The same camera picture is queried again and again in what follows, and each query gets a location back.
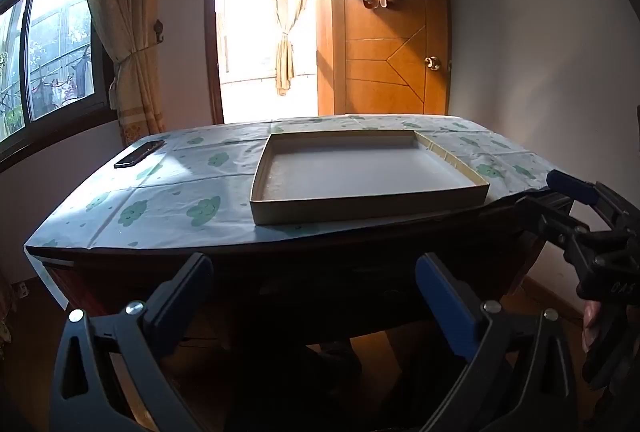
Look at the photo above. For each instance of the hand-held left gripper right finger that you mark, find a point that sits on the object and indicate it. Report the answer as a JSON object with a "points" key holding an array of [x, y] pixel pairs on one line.
{"points": [[445, 307]]}

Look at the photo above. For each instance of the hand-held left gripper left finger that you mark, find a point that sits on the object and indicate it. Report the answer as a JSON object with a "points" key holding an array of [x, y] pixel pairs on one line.
{"points": [[185, 297]]}

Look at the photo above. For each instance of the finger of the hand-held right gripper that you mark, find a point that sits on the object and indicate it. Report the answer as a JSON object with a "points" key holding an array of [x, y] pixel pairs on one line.
{"points": [[545, 217], [570, 184]]}

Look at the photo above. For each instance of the shallow cardboard box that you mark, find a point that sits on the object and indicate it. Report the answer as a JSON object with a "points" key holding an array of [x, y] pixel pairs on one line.
{"points": [[350, 171]]}

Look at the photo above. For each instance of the person's right hand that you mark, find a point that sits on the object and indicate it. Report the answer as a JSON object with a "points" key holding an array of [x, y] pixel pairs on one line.
{"points": [[594, 324]]}

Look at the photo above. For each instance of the green cloud print tablecloth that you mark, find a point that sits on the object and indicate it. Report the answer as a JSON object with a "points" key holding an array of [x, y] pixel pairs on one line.
{"points": [[175, 192]]}

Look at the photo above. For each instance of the dark wooden table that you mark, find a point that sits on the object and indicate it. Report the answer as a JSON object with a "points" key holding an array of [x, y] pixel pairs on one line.
{"points": [[300, 272]]}

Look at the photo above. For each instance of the black smartphone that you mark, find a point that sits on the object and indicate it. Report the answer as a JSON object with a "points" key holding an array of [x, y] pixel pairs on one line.
{"points": [[139, 154]]}

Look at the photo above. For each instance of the brass door knob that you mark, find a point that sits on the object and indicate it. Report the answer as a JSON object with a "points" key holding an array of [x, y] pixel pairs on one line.
{"points": [[432, 62]]}

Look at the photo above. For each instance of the wooden door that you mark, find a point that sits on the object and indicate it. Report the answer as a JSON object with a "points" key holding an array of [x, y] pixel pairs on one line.
{"points": [[390, 71]]}

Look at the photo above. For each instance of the hanging laundry outside window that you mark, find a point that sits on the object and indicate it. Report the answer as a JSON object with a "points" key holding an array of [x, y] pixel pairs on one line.
{"points": [[62, 86]]}

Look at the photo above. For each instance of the curtain tieback hook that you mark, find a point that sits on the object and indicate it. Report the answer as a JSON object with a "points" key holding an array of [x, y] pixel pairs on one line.
{"points": [[159, 30]]}

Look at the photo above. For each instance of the dark framed window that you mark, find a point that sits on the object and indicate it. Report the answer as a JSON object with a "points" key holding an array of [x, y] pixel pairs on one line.
{"points": [[55, 41]]}

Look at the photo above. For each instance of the tied yellow window curtain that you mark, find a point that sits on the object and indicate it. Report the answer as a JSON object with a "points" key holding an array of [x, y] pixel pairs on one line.
{"points": [[125, 11]]}

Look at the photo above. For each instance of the tied balcony curtain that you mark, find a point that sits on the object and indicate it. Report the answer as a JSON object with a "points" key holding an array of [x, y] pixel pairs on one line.
{"points": [[286, 11]]}

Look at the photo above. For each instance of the white wall socket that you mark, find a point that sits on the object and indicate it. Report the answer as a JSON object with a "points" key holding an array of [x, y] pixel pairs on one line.
{"points": [[21, 289]]}

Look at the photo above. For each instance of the wooden door frame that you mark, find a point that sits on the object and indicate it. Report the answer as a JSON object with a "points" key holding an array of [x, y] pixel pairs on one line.
{"points": [[212, 36]]}

